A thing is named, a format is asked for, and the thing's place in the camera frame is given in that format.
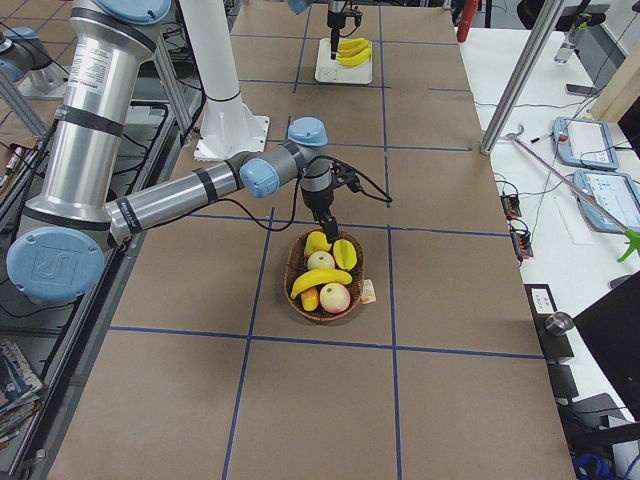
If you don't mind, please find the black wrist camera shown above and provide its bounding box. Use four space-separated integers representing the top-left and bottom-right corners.
331 163 362 193
345 4 363 28

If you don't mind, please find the blue teach pendant far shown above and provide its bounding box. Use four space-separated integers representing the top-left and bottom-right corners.
552 117 619 171

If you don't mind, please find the red cylinder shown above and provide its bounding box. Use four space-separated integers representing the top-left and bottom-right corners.
456 0 478 43

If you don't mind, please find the small steel cup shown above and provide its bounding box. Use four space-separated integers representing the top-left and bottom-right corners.
544 311 575 337

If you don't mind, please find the pink white peach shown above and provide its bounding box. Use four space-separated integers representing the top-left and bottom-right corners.
320 283 351 314

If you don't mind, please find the white bear tray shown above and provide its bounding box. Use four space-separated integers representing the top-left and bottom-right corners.
314 38 373 85

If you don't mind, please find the paper label tag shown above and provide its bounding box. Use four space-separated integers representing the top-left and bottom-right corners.
360 279 377 304

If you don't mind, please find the stack of magazines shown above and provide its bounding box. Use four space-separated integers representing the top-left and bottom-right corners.
1 339 44 448

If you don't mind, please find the water bottle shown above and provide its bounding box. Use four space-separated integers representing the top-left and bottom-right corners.
554 13 591 64

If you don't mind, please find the blue teach pendant near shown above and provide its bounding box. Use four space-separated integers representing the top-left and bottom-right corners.
573 170 639 233

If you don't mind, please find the aluminium frame post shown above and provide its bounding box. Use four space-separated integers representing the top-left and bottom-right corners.
480 0 564 155

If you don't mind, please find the blue teach pendant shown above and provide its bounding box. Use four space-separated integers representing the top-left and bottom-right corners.
552 117 619 171
573 170 639 233

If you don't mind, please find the green tipped reacher grabber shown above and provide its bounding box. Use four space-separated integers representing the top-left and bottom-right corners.
503 125 639 263

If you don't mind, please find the brown woven wicker basket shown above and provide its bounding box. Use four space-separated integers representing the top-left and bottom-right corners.
284 229 365 324

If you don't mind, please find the yellow lemon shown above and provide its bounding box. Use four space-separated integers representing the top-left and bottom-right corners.
304 230 332 257

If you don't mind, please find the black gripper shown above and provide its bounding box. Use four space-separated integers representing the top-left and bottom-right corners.
302 188 339 241
327 4 346 60

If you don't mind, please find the yellow red mango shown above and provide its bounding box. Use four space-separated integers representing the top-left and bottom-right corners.
299 286 320 312

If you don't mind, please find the black monitor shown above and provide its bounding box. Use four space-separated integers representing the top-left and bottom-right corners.
574 273 639 420

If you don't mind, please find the red white apple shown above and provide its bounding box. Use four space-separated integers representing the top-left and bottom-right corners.
306 251 336 270

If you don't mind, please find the yellow banana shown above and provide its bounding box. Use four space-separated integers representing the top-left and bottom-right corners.
338 45 372 56
289 269 353 300
337 49 372 68
338 37 369 55

